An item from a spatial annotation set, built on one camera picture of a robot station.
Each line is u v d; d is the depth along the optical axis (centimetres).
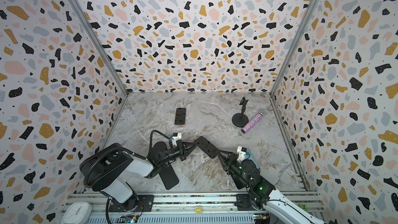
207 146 83
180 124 103
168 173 84
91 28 86
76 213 68
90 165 46
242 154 76
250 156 76
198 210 72
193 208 73
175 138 82
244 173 61
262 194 60
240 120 106
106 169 46
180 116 106
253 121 103
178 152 75
